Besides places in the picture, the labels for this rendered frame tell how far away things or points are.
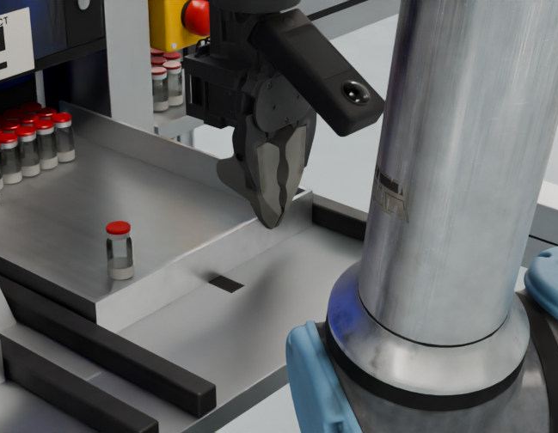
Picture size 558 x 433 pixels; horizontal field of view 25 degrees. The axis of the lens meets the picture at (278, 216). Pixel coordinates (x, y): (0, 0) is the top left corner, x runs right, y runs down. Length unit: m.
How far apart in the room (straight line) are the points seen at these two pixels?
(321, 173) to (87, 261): 2.29
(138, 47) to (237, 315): 0.40
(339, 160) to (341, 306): 2.72
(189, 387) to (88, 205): 0.34
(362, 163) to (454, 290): 2.76
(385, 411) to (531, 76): 0.22
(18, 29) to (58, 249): 0.22
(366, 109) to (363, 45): 3.35
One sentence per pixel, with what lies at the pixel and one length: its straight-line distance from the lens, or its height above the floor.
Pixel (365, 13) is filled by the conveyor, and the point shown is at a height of 0.86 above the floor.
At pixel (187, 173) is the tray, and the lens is 1.22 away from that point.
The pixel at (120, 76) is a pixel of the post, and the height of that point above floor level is 0.95.
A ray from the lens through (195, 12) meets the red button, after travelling 1.31.
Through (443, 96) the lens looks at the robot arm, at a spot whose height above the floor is 1.19.
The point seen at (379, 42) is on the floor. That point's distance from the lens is 4.35.
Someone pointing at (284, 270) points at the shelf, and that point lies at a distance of 1.06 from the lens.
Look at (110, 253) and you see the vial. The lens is 1.04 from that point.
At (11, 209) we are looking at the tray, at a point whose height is 0.88.
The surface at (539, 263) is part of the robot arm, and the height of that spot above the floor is 1.02.
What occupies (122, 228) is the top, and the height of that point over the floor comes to 0.93.
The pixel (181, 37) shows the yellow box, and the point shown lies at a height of 0.97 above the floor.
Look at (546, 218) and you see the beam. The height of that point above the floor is 0.53.
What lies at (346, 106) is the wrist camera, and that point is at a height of 1.04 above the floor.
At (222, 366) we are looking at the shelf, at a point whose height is 0.88.
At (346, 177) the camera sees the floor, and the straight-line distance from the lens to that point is 3.32.
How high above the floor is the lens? 1.40
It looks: 27 degrees down
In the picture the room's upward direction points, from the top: straight up
